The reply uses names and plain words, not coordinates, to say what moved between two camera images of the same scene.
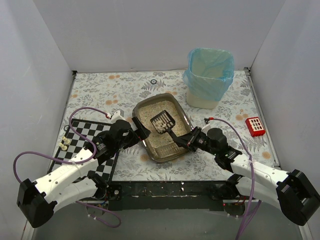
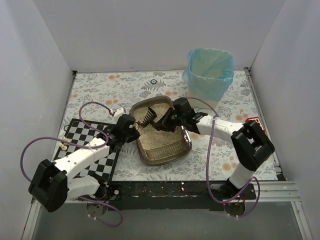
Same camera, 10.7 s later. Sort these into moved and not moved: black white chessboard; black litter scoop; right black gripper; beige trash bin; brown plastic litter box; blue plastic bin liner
Moved: black litter scoop; right black gripper
Not moved: blue plastic bin liner; beige trash bin; brown plastic litter box; black white chessboard
